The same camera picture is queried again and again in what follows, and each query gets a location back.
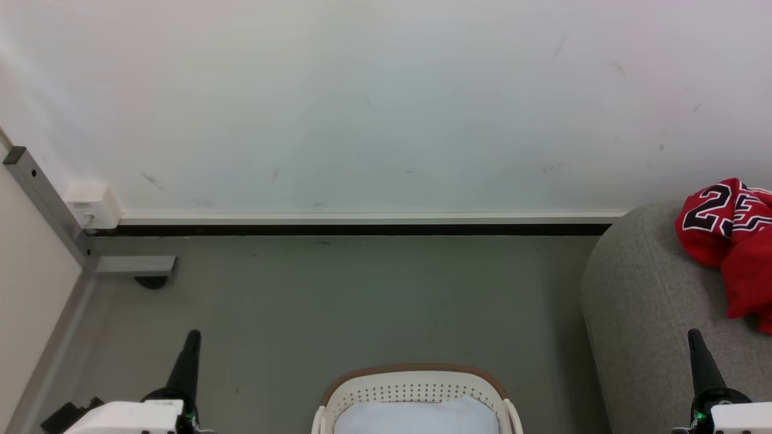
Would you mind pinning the grey metal partition post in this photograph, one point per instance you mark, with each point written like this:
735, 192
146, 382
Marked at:
45, 193

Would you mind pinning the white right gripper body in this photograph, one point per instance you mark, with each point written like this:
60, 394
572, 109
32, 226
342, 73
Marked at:
739, 419

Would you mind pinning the beige partition panel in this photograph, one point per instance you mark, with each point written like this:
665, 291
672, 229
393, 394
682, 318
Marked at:
30, 301

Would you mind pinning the grey fabric sofa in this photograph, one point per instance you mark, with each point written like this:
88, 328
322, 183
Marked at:
645, 313

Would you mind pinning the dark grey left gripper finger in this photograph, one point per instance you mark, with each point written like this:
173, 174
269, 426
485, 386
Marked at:
192, 374
179, 371

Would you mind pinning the white and black baseboard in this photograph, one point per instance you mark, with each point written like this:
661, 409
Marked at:
362, 224

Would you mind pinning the white wall power box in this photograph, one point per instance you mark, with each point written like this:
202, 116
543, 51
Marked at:
90, 204

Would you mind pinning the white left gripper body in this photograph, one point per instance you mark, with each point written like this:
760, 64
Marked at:
129, 419

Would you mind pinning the black round partition foot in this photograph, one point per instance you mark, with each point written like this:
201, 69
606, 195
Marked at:
152, 282

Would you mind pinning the red basketball jersey white trim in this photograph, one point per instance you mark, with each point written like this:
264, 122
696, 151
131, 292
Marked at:
733, 241

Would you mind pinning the white laundry basket brown rim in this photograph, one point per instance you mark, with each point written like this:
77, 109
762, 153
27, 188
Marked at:
416, 378

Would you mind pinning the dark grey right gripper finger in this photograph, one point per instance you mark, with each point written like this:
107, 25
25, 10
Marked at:
713, 377
698, 367

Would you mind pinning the light blue cloth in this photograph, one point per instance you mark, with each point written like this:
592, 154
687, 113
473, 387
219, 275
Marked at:
416, 417

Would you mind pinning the grey metal partition foot bar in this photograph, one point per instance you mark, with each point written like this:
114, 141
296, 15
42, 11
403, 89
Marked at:
136, 265

